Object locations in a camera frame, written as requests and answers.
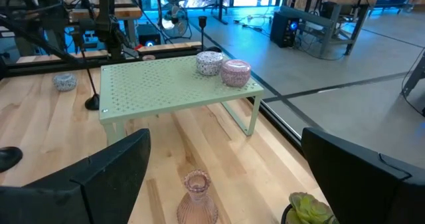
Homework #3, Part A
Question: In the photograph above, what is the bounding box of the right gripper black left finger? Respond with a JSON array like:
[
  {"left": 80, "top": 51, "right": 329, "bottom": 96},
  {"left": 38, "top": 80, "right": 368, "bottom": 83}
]
[{"left": 0, "top": 128, "right": 152, "bottom": 224}]

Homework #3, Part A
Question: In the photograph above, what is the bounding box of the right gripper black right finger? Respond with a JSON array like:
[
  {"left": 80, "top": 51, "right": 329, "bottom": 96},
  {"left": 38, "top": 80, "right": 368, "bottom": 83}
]
[{"left": 301, "top": 127, "right": 425, "bottom": 224}]

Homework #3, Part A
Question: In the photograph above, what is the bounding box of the black tall candlestick holder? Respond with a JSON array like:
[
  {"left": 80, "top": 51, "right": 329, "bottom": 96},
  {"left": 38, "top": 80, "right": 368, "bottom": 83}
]
[
  {"left": 78, "top": 47, "right": 100, "bottom": 111},
  {"left": 0, "top": 146, "right": 24, "bottom": 173},
  {"left": 198, "top": 15, "right": 222, "bottom": 54}
]

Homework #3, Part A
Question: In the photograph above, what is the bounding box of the blue white patterned candle tin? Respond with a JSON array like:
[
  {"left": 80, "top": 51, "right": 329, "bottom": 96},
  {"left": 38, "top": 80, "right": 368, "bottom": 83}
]
[{"left": 52, "top": 72, "right": 78, "bottom": 92}]

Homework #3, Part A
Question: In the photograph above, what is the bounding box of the pink candle tin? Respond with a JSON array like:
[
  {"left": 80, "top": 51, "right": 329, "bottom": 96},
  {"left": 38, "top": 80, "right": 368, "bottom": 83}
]
[{"left": 220, "top": 58, "right": 252, "bottom": 88}]

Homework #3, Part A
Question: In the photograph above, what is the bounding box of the white maroon floral candle tin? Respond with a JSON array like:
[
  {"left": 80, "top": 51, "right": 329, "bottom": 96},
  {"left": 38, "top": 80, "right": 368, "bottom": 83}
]
[{"left": 195, "top": 51, "right": 225, "bottom": 76}]

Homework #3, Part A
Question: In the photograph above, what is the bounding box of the potted green succulent plant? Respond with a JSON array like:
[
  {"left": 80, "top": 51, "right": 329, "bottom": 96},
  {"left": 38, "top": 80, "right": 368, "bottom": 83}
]
[{"left": 281, "top": 191, "right": 340, "bottom": 224}]

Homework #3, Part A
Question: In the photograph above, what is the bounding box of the grey metal table leg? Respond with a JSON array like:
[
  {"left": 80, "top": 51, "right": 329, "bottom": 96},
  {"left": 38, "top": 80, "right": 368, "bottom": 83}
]
[{"left": 400, "top": 51, "right": 425, "bottom": 98}]

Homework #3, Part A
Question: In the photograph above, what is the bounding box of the green perforated metal shelf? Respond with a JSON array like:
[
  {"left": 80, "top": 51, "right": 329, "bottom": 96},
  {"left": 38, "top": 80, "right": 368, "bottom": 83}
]
[{"left": 98, "top": 53, "right": 265, "bottom": 148}]

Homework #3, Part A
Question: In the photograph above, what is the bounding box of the black computer tower blue light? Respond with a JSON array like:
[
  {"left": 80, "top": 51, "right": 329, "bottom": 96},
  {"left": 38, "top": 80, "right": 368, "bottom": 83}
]
[
  {"left": 137, "top": 24, "right": 162, "bottom": 47},
  {"left": 270, "top": 11, "right": 301, "bottom": 49}
]

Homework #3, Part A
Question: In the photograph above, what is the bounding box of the grey metal workbench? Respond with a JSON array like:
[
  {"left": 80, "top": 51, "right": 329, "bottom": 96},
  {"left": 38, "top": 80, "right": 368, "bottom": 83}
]
[{"left": 280, "top": 0, "right": 379, "bottom": 56}]

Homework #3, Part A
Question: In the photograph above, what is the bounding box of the wooden top workbench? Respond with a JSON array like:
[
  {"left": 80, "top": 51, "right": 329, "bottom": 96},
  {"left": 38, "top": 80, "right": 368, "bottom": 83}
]
[{"left": 68, "top": 0, "right": 143, "bottom": 47}]

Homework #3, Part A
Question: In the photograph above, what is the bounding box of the black floor fan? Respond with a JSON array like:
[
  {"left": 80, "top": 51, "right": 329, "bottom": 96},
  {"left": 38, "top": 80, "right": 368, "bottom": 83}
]
[{"left": 160, "top": 3, "right": 189, "bottom": 39}]

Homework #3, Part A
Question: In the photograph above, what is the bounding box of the black aluminium rig frame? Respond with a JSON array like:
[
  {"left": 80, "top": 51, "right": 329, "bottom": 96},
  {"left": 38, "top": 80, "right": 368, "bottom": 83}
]
[{"left": 0, "top": 13, "right": 203, "bottom": 78}]

